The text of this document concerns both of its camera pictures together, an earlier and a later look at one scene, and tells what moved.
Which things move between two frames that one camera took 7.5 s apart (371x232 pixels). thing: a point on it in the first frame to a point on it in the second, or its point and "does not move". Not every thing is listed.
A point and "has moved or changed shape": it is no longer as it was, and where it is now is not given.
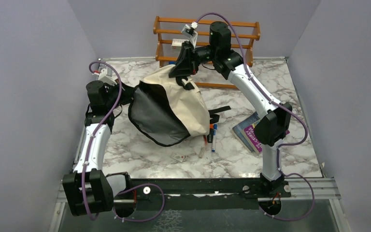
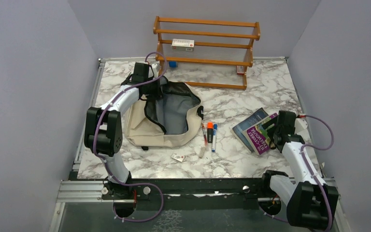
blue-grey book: x=237 y=130 does not move
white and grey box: x=176 y=44 does not move
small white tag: x=178 y=157 does not move
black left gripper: x=128 y=93 to x=158 y=92
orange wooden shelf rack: x=243 y=36 does not move
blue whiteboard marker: x=215 y=126 does not move
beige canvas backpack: x=166 y=113 has moved or changed shape
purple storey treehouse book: x=249 y=133 does not move
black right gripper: x=184 y=65 to x=272 y=140
